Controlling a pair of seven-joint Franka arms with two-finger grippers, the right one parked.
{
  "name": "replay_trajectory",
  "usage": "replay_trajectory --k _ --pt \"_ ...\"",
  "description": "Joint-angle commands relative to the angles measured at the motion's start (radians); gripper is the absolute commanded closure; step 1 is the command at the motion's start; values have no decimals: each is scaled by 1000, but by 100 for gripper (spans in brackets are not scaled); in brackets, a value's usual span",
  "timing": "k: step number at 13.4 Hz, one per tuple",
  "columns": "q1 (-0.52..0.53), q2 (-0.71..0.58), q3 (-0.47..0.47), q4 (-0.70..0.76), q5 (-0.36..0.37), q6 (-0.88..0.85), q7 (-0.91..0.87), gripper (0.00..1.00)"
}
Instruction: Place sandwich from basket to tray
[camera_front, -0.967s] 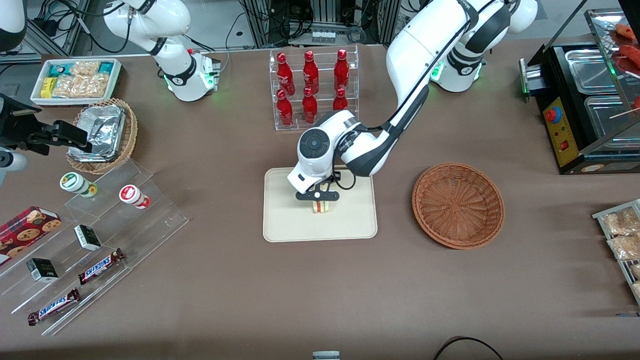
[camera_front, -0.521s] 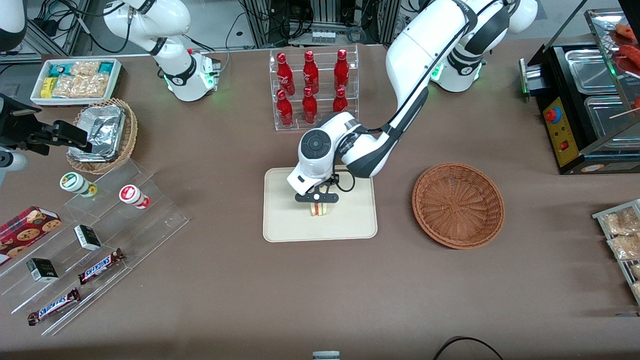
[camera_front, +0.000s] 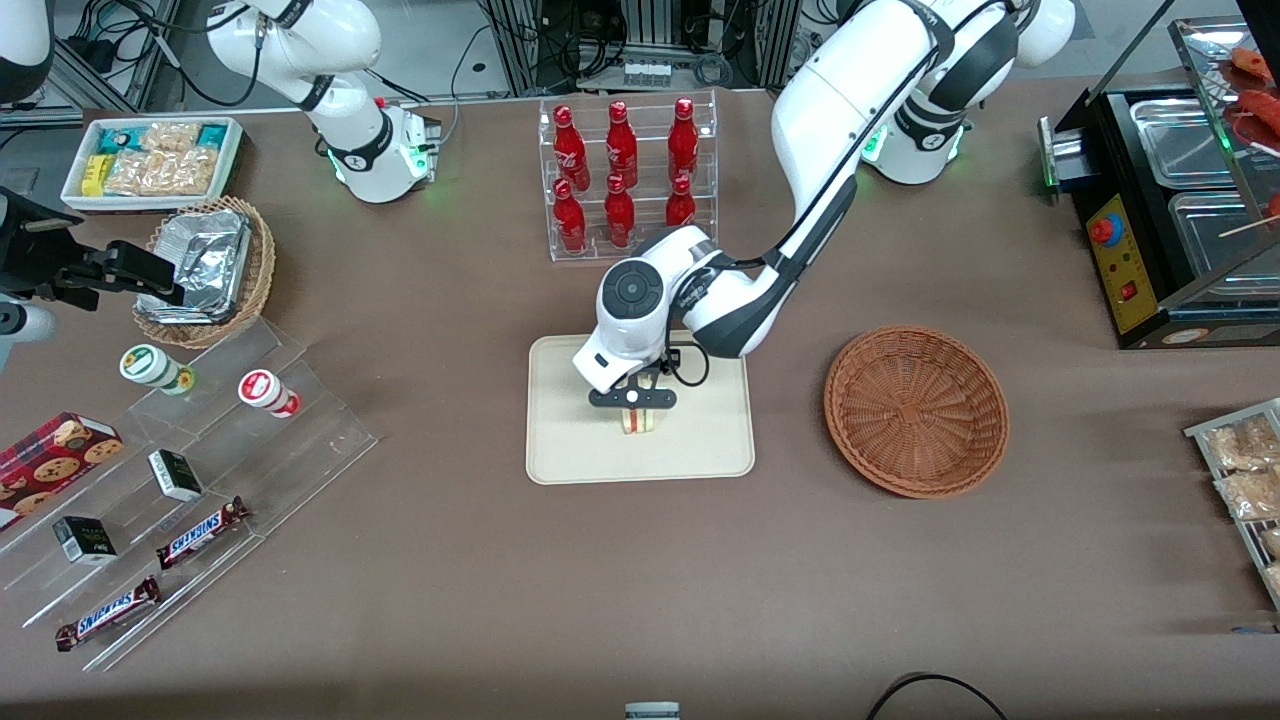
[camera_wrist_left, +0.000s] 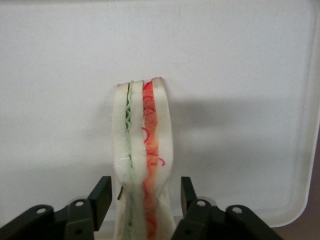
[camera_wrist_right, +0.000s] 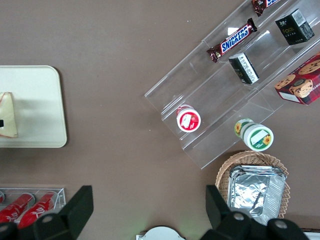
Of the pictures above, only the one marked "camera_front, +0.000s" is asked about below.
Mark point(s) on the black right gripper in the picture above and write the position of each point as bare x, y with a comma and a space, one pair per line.
38, 248

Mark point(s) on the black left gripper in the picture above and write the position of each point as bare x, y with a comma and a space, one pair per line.
673, 357

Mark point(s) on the triangular sandwich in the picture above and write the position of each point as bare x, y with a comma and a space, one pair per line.
641, 421

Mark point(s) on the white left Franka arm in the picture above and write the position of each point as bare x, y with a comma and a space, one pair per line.
850, 90

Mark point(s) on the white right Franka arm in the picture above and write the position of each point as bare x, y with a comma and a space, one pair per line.
350, 130

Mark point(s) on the beige rectangular plastic tray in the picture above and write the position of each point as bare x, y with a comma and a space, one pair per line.
700, 440

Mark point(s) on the light wicker basket with foil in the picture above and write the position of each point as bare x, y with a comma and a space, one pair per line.
262, 260

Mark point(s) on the round brown wicker basket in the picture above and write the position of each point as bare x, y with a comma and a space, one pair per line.
915, 410

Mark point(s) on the aluminium foil container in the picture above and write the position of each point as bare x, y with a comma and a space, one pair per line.
175, 312
205, 255

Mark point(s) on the green lid yogurt cup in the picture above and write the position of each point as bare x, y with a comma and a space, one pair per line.
145, 364

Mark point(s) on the white rectangular snack bin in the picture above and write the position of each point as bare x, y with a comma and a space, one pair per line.
70, 195

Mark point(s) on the yellow snack packet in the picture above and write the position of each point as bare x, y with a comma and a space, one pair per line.
95, 174

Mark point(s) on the clear large rice cracker bag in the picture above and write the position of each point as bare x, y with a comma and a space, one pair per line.
160, 173

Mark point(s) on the teal snack packet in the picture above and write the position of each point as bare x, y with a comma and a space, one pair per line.
212, 135
120, 139

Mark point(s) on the clear small rice cracker bag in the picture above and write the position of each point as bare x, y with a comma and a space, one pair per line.
170, 136

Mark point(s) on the red lid yogurt cup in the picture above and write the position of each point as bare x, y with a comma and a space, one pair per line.
262, 388

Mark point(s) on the red tartan cookie box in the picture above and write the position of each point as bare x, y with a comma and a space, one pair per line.
50, 465

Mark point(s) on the red cola bottle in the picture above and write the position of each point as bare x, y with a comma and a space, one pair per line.
680, 205
683, 143
570, 150
619, 217
621, 148
570, 222

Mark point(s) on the small black drink carton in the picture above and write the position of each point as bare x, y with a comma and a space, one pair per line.
176, 475
85, 540

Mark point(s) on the clear acrylic stepped display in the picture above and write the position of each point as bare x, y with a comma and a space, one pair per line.
300, 450

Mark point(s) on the clear acrylic bottle rack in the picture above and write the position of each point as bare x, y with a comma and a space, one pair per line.
648, 160

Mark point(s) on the Snickers chocolate bar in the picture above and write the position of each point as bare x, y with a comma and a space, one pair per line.
108, 613
200, 533

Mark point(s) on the grey device at table edge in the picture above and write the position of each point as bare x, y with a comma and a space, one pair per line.
652, 712

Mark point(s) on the white power strip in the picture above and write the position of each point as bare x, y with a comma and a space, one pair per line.
646, 73

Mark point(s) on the black food warmer appliance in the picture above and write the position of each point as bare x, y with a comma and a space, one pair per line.
1130, 290

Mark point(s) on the clear bagged pastry snack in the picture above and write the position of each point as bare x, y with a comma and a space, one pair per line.
1250, 495
1272, 542
1240, 445

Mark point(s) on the steel warmer pan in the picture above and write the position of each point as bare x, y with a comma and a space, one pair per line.
1215, 240
1180, 140

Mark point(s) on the red sausage on skewer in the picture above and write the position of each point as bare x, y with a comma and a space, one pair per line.
1262, 112

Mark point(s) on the aluminium profile frame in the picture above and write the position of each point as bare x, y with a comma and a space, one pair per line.
520, 45

